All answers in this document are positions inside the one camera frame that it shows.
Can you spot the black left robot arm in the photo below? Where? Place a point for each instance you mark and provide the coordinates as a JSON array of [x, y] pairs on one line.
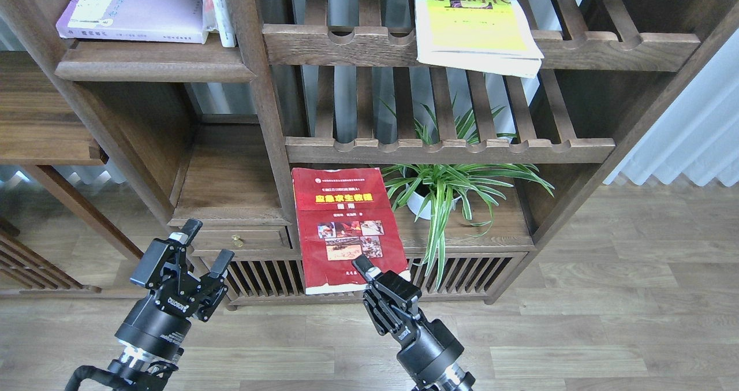
[[133, 370]]

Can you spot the white lavender book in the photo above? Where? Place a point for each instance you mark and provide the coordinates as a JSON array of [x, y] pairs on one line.
[[162, 21]]

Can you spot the red book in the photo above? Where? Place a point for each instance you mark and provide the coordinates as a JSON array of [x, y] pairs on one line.
[[342, 214]]

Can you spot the white upright book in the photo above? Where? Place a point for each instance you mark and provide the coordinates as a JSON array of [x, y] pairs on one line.
[[216, 18]]

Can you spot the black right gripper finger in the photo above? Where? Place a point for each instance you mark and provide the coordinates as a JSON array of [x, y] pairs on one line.
[[366, 269]]

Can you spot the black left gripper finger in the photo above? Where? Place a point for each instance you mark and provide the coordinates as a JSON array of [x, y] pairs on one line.
[[219, 268], [189, 231]]

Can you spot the white plant pot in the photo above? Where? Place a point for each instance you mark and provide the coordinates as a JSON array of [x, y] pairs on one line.
[[417, 197]]

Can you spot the yellow green book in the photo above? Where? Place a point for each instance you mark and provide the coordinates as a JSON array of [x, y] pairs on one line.
[[491, 36]]

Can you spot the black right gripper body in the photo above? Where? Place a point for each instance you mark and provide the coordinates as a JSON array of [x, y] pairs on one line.
[[429, 351]]

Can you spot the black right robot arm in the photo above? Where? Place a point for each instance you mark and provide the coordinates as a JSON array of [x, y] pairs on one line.
[[429, 350]]

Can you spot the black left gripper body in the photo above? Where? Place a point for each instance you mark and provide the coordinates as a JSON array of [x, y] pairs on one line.
[[158, 323]]

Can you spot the dark wooden bookshelf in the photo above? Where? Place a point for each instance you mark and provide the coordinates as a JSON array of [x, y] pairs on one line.
[[208, 132]]

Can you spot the white curtain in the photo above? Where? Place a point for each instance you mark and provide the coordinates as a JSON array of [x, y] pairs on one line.
[[697, 136]]

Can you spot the green spider plant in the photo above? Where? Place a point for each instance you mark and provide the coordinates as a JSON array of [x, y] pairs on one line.
[[476, 185]]

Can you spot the brass drawer knob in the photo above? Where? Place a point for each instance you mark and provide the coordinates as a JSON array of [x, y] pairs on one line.
[[238, 242]]

